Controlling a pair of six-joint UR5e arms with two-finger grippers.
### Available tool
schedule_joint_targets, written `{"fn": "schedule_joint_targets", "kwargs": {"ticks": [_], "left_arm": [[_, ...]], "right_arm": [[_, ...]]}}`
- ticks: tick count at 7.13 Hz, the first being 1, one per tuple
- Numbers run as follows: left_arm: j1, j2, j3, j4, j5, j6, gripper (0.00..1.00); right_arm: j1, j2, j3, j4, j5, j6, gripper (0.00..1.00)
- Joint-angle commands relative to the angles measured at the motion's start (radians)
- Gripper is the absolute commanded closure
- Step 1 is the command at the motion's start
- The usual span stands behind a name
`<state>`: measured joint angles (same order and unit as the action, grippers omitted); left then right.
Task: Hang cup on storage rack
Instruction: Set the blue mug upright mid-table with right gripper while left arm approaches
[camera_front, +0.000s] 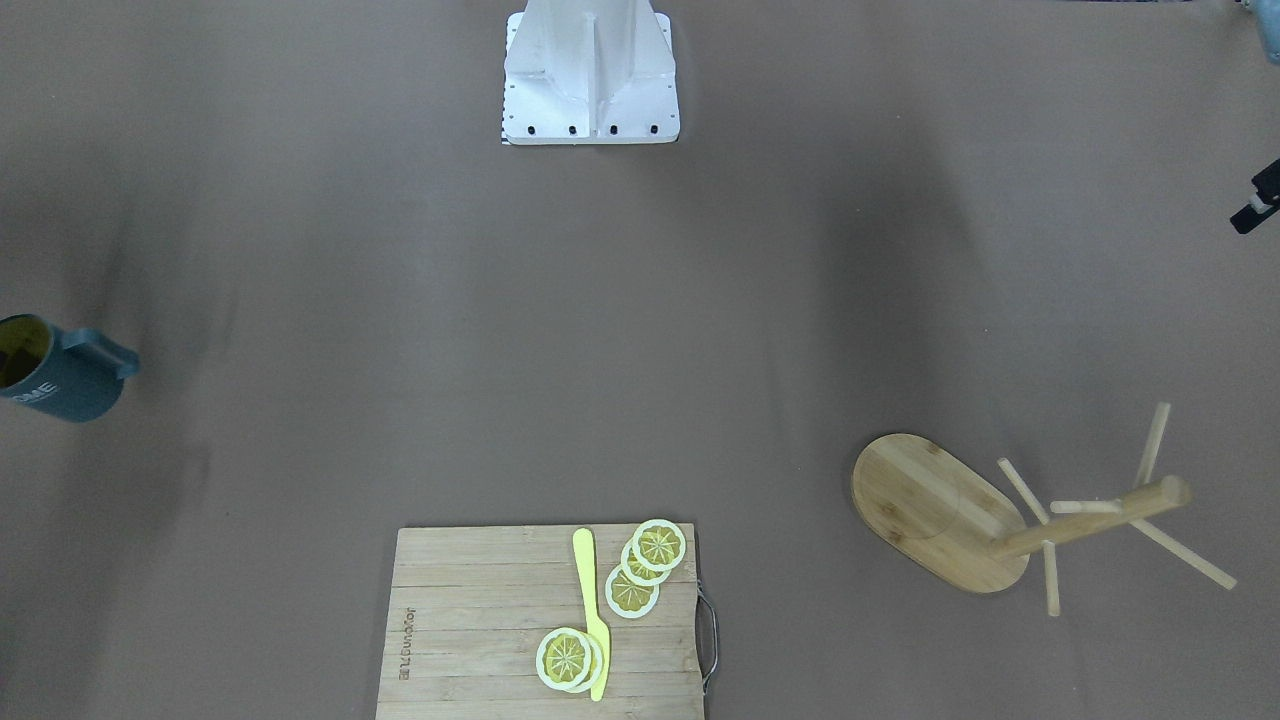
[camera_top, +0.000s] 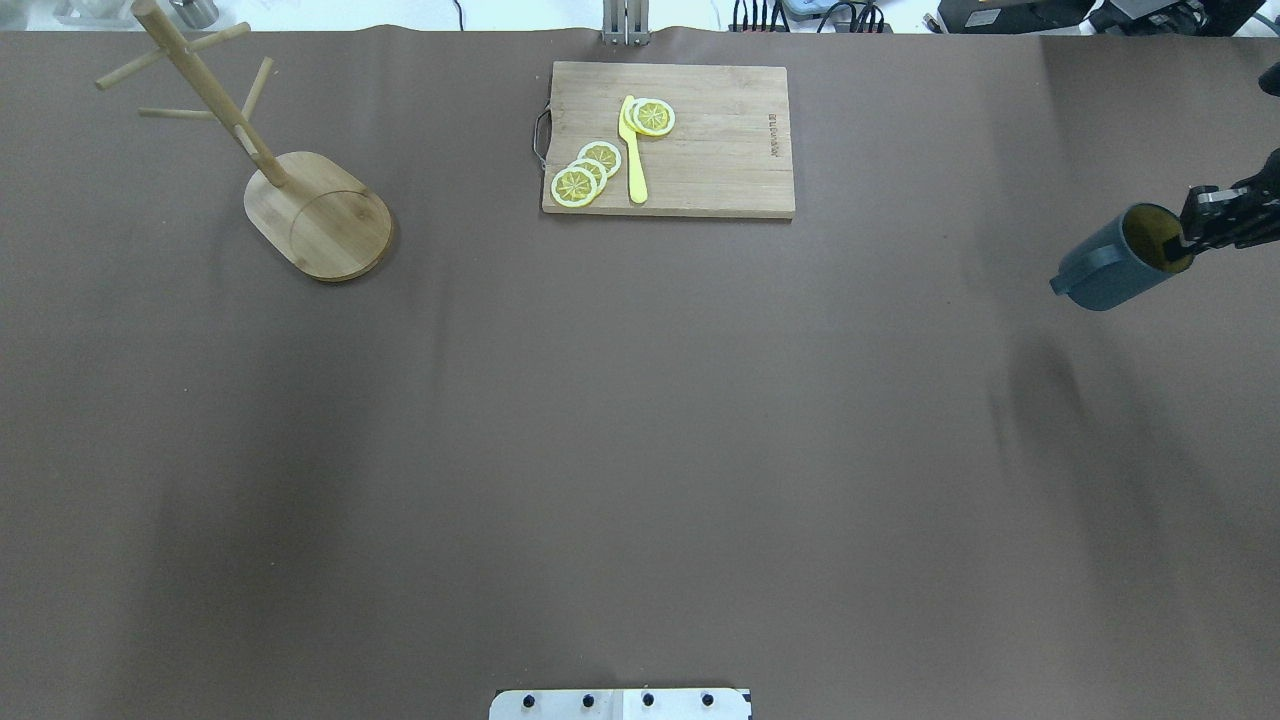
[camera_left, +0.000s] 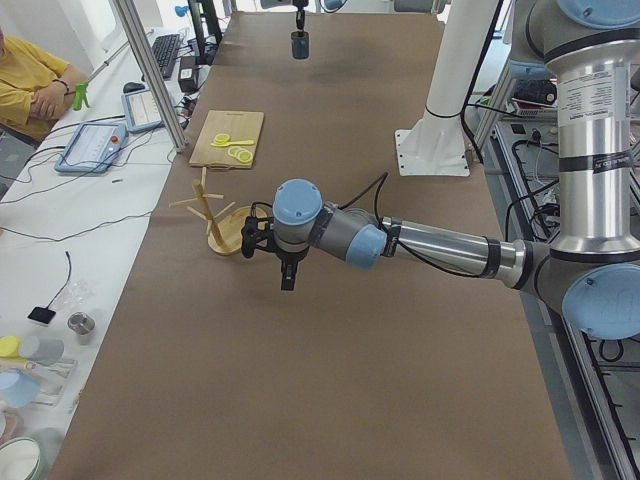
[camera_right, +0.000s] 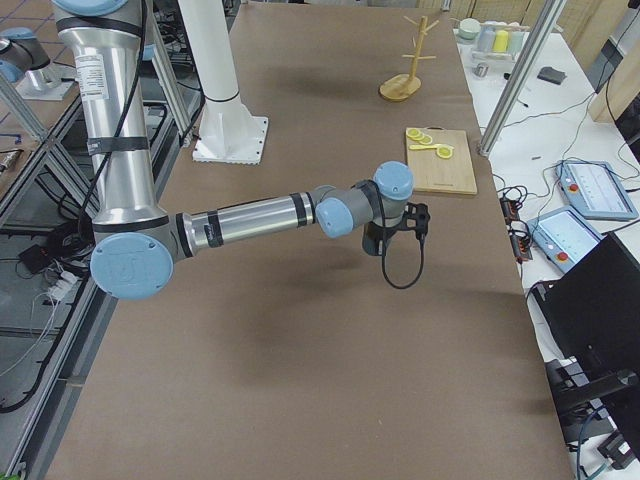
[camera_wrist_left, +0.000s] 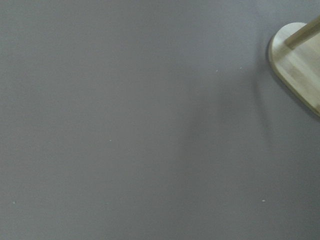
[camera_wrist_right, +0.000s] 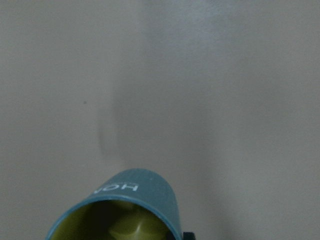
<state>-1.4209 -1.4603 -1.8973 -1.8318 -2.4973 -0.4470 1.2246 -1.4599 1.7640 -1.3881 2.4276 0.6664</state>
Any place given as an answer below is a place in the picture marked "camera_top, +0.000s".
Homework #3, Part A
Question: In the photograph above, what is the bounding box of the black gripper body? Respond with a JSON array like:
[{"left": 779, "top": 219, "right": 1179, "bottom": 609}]
[{"left": 1180, "top": 149, "right": 1279, "bottom": 251}]

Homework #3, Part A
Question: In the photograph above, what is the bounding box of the dark blue mug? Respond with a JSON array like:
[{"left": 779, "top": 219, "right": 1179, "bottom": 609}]
[{"left": 1050, "top": 202, "right": 1193, "bottom": 311}]

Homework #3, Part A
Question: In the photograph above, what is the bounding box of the wooden cup storage rack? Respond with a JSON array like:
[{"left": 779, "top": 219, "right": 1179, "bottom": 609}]
[{"left": 93, "top": 1, "right": 396, "bottom": 283}]

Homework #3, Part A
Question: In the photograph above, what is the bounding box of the small steel cup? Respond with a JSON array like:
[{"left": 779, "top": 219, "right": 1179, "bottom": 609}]
[{"left": 169, "top": 0, "right": 221, "bottom": 29}]

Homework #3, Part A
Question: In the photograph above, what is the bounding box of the wooden cutting board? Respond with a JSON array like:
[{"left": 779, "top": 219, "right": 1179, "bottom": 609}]
[{"left": 541, "top": 61, "right": 796, "bottom": 220}]

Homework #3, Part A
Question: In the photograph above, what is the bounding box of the yellow plastic knife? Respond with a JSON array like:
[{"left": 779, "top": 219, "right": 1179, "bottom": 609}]
[{"left": 617, "top": 106, "right": 649, "bottom": 205}]

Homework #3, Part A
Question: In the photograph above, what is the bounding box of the lemon slice under knife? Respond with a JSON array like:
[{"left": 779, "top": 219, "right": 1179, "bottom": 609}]
[
  {"left": 620, "top": 95, "right": 640, "bottom": 135},
  {"left": 634, "top": 97, "right": 676, "bottom": 137}
]

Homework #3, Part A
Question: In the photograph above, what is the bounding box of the middle lemon slice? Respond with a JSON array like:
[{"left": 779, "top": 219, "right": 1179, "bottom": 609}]
[{"left": 567, "top": 158, "right": 609, "bottom": 193}]

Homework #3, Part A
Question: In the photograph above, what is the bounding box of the aluminium frame post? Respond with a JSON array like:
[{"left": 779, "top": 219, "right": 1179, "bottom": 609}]
[{"left": 602, "top": 0, "right": 652, "bottom": 47}]

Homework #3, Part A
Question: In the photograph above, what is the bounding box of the lemon slice near handle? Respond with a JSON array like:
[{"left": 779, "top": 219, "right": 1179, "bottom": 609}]
[{"left": 549, "top": 165, "right": 600, "bottom": 209}]

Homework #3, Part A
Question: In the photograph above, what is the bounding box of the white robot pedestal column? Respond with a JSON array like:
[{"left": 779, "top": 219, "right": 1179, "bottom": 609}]
[{"left": 488, "top": 687, "right": 754, "bottom": 719}]

